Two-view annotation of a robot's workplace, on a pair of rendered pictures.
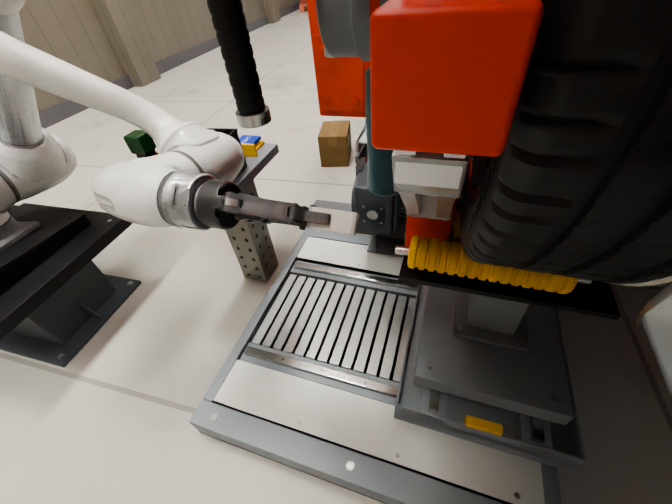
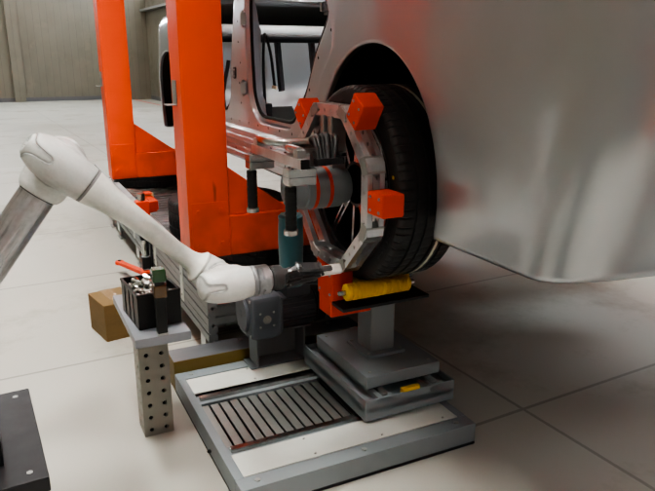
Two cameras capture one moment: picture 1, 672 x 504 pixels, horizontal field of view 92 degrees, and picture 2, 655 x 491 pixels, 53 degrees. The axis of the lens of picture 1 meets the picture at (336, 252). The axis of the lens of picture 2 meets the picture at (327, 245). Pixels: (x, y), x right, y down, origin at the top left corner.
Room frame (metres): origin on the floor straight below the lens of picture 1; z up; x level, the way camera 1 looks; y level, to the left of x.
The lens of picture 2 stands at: (-0.89, 1.46, 1.26)
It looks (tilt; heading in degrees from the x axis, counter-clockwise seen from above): 16 degrees down; 311
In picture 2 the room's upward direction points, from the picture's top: straight up
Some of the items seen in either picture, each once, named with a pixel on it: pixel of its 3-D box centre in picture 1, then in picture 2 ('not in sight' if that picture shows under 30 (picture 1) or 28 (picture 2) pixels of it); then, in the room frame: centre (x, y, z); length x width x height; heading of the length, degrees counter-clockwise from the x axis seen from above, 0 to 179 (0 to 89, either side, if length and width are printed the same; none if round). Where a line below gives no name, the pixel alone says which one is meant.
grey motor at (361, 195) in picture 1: (421, 218); (291, 320); (0.80, -0.28, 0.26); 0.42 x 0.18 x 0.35; 67
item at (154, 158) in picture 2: not in sight; (173, 147); (2.74, -1.17, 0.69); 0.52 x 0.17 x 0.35; 67
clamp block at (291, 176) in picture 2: not in sight; (299, 175); (0.43, 0.06, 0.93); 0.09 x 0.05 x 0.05; 67
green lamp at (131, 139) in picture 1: (140, 142); (158, 274); (0.70, 0.39, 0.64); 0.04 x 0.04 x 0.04; 67
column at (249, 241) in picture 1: (247, 230); (152, 373); (0.91, 0.30, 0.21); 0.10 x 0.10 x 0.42; 67
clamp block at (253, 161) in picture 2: not in sight; (259, 160); (0.74, -0.07, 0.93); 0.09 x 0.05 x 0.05; 67
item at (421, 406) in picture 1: (480, 337); (374, 369); (0.44, -0.35, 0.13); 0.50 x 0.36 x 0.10; 157
